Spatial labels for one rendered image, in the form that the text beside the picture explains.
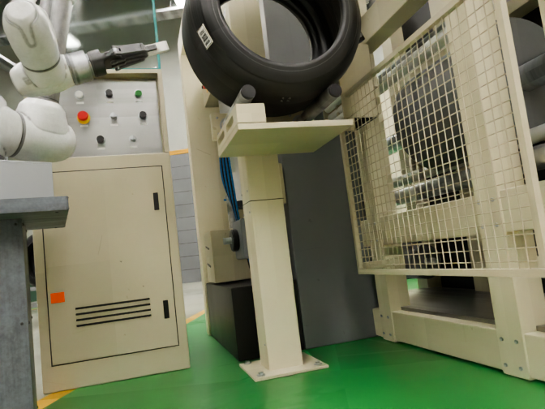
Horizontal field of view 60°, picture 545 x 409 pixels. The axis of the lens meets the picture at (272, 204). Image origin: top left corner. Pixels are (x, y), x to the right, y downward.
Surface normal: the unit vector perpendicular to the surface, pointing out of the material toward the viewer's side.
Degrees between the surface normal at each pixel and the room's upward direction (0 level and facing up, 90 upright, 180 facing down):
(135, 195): 90
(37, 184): 90
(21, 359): 90
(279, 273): 90
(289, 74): 101
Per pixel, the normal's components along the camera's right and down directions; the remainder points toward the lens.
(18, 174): 0.42, -0.14
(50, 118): 0.79, 0.00
